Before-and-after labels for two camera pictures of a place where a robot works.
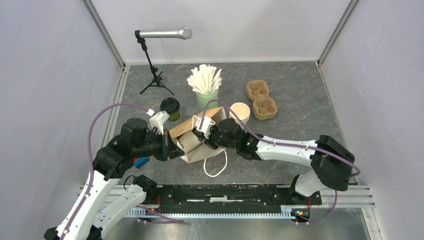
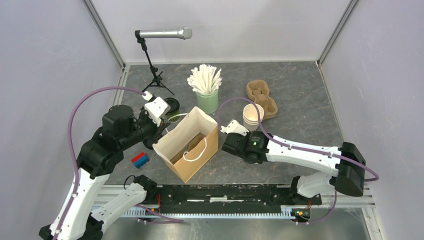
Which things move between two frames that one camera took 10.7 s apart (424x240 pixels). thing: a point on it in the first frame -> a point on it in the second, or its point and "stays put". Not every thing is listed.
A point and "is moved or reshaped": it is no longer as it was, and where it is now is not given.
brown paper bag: (205, 125) is moved or reshaped
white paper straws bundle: (205, 79) stays put
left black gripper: (170, 149) -> (158, 130)
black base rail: (226, 198) stays put
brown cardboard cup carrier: (264, 107) stays put
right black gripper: (208, 141) -> (248, 135)
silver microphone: (184, 33) stays put
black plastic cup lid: (170, 105) stays put
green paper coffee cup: (174, 117) stays put
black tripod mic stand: (156, 81) stays put
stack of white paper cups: (242, 110) -> (251, 121)
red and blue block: (139, 162) stays put
